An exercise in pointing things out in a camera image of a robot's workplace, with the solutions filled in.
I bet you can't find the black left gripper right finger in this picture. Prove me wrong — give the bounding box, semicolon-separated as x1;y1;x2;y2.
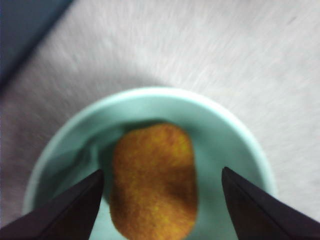
221;166;320;240

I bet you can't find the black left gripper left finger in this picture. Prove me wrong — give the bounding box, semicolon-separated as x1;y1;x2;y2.
0;169;105;240

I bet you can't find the teal ribbed bowl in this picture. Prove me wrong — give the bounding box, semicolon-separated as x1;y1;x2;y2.
22;86;277;240

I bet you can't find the dark rectangular tray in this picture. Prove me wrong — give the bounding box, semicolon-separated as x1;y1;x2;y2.
0;0;73;83

